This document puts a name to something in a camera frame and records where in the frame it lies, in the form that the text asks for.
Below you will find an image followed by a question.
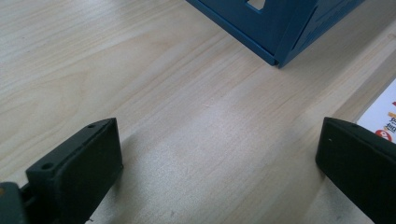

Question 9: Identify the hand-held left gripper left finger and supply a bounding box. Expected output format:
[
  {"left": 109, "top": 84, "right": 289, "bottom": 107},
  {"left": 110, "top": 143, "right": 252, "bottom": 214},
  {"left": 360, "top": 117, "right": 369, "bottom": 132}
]
[{"left": 25, "top": 117, "right": 124, "bottom": 224}]

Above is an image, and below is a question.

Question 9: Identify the blue file rack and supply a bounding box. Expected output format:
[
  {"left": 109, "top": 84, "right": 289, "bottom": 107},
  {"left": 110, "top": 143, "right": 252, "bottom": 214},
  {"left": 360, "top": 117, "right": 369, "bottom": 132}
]
[{"left": 186, "top": 0, "right": 366, "bottom": 69}]

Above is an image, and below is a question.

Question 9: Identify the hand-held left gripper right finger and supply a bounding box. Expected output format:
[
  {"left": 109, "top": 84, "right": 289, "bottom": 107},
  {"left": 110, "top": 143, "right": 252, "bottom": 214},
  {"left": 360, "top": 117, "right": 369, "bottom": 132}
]
[{"left": 315, "top": 116, "right": 396, "bottom": 224}]

